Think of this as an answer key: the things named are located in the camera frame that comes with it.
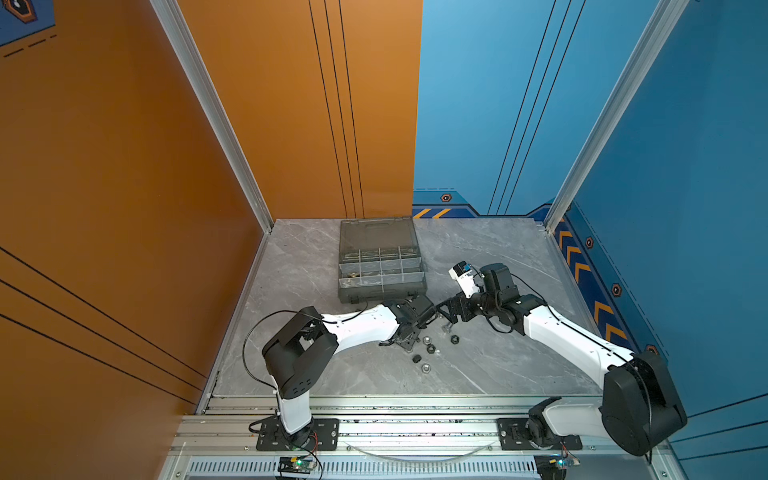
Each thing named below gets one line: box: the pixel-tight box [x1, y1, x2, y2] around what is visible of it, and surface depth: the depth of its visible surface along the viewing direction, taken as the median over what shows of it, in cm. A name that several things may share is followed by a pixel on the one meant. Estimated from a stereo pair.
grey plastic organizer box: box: [338, 216, 428, 304], surface depth 107 cm
